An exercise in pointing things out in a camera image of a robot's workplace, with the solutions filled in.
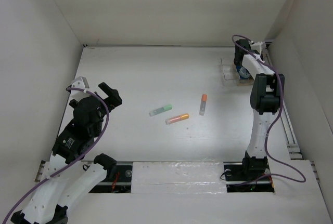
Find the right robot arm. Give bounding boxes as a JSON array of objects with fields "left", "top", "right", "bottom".
[{"left": 232, "top": 34, "right": 284, "bottom": 181}]

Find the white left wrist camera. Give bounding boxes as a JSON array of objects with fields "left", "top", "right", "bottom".
[{"left": 66, "top": 76, "right": 89, "bottom": 101}]

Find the aluminium side rail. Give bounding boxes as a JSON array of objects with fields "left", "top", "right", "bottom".
[{"left": 262, "top": 39, "right": 304, "bottom": 160}]

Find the green highlighter marker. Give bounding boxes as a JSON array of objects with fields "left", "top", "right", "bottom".
[{"left": 149, "top": 104, "right": 172, "bottom": 116}]

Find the orange capped glue stick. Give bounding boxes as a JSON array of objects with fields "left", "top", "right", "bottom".
[{"left": 199, "top": 94, "right": 207, "bottom": 116}]

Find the blue tape roll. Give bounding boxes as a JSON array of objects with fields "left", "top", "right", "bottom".
[{"left": 237, "top": 67, "right": 251, "bottom": 80}]

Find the three compartment desk organizer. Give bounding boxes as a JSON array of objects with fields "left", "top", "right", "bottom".
[{"left": 220, "top": 58, "right": 254, "bottom": 87}]

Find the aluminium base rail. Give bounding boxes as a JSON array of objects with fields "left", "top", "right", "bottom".
[{"left": 37, "top": 161, "right": 273, "bottom": 196}]

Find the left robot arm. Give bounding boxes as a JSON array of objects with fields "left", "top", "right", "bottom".
[{"left": 3, "top": 81, "right": 122, "bottom": 223}]

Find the orange yellow highlighter marker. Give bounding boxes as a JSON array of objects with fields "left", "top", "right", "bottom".
[{"left": 165, "top": 113, "right": 189, "bottom": 125}]

